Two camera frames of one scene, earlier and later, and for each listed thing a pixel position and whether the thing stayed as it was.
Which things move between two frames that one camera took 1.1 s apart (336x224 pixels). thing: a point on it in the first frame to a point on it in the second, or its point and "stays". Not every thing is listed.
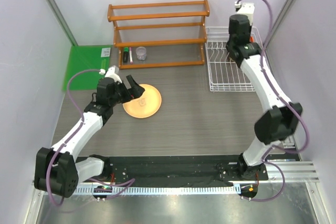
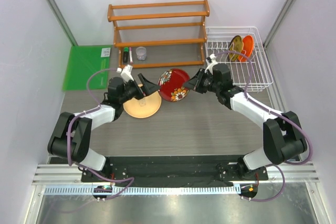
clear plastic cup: x=141 y=52 stays
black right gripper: x=249 y=30 to x=196 y=81
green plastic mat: x=84 y=57 stays
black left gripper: x=136 y=91 to x=147 y=87
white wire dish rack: x=225 y=74 stays
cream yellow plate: x=146 y=106 stays
